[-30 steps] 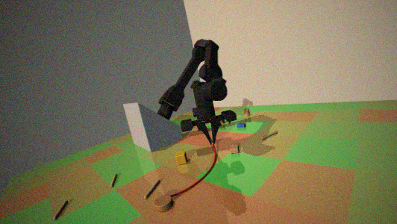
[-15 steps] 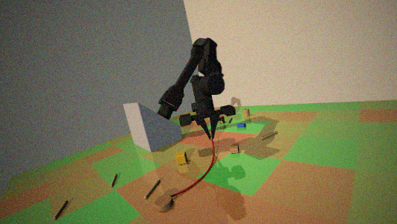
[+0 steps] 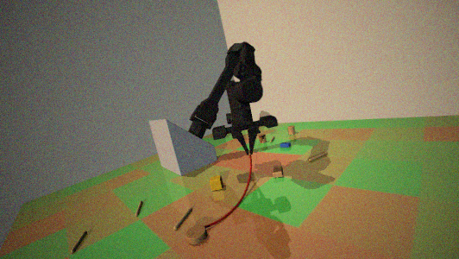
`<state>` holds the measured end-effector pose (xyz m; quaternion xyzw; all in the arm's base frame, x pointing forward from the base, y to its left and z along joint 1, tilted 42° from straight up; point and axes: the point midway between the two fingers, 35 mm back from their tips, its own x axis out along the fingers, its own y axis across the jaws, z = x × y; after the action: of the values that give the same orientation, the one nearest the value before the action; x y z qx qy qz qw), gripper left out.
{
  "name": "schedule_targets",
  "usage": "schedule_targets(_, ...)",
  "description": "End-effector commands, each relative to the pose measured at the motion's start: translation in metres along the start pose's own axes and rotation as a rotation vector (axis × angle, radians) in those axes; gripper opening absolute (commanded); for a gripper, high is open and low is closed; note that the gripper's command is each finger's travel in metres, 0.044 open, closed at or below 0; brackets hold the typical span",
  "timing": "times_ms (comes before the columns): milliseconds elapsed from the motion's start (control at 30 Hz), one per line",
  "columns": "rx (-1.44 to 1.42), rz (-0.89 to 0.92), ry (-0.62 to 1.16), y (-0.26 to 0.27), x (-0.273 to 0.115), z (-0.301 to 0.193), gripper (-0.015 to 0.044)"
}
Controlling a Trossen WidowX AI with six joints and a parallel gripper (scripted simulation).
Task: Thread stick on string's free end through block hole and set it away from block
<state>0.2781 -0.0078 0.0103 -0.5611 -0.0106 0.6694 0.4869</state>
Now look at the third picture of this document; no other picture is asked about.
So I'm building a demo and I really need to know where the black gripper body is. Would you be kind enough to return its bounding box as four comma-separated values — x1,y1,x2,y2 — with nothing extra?
212,103,278,140

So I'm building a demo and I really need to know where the thin black stick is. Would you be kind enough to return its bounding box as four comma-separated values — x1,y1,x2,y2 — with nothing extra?
71,231,87,253

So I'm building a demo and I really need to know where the round wooden button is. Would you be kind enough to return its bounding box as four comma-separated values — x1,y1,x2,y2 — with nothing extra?
185,224,207,244

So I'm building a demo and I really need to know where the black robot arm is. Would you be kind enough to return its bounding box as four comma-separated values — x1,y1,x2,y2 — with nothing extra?
188,41,263,139

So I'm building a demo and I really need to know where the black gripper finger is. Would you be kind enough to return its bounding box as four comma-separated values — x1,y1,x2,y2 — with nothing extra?
248,129,261,154
232,132,248,155

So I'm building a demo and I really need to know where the small blue block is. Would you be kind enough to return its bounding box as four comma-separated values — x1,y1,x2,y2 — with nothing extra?
280,142,291,148

